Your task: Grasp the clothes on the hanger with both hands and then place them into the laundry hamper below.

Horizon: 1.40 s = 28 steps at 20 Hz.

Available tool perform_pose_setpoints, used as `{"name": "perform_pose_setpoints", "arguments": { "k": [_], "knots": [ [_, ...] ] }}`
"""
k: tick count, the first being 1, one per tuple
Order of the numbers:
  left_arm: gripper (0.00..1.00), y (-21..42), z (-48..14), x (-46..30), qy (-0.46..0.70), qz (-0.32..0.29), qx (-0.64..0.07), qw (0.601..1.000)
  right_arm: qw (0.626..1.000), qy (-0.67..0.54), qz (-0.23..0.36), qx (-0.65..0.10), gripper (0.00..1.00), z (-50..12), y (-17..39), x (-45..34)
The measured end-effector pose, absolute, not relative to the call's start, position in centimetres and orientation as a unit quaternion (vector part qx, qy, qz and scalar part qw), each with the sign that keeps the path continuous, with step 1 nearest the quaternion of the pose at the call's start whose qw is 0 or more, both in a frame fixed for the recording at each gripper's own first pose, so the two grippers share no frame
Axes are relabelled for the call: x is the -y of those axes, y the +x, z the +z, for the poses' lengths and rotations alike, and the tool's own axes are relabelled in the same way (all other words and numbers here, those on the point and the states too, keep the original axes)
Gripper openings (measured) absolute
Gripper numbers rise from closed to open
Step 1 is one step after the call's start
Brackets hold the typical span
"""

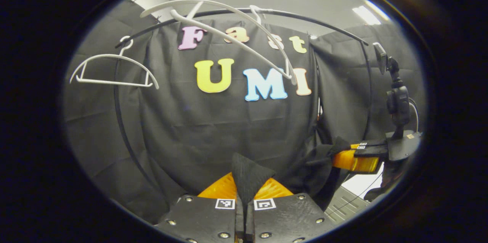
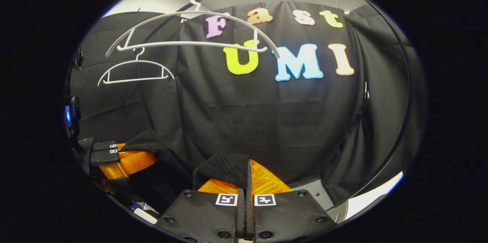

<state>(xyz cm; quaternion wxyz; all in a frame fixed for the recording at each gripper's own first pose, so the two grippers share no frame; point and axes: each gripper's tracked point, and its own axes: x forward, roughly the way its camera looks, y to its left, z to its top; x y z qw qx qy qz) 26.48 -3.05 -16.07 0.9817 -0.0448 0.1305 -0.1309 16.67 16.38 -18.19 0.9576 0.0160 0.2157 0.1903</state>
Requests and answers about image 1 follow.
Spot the rectangular ceiling light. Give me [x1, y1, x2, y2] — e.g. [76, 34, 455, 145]
[352, 0, 390, 26]

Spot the black knit jacket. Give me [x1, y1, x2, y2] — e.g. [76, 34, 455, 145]
[231, 136, 352, 214]

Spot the grey slatted panel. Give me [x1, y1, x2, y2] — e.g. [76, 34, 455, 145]
[326, 186, 371, 224]

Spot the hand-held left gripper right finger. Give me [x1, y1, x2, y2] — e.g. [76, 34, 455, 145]
[244, 176, 337, 243]

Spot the black backdrop cloth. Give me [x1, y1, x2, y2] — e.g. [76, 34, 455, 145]
[63, 0, 425, 224]

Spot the black metal clothes rack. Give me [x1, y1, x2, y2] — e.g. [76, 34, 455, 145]
[114, 6, 373, 198]

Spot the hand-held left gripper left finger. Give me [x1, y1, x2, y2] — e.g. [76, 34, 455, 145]
[154, 172, 244, 243]

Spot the white plastic clothes hanger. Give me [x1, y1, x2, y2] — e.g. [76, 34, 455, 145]
[70, 36, 160, 90]
[140, 0, 298, 85]

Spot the thin black cable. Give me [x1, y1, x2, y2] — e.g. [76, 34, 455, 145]
[335, 172, 383, 213]

